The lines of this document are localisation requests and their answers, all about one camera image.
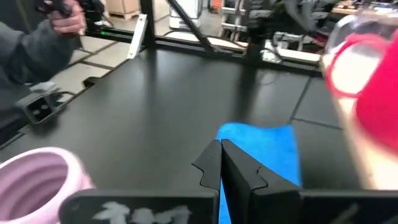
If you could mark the red plastic mug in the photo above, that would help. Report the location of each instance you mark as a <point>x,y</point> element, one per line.
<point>379,102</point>

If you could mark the wooden shelf with black frame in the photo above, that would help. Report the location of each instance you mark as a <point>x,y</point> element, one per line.
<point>360,149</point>

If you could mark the clear glass cup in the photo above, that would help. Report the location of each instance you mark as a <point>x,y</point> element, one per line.
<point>357,25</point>

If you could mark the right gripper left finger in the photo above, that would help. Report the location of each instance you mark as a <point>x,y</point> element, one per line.
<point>213,165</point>

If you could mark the grey table-level camera box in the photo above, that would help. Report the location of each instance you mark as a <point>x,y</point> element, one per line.
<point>38,107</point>

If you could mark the pink ribbed ceramic mug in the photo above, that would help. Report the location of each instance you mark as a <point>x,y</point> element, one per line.
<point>34,183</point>

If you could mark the black aluminium table frame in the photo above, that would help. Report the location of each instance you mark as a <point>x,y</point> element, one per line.
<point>186,40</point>

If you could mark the person's hand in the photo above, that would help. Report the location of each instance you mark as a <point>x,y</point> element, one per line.
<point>68,21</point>

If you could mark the blue towel cloth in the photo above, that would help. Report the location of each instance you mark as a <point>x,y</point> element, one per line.
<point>264,146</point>

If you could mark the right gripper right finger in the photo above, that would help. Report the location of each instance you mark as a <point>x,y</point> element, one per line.
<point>242,186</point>

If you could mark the person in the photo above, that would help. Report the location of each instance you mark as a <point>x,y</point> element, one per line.
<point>18,56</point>

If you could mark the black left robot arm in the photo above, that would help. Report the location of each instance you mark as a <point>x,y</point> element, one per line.
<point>292,12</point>

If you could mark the cardboard box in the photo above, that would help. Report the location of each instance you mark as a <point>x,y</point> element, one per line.
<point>122,6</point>

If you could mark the silver frame bracket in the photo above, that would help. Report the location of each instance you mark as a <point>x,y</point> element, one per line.
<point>138,34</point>

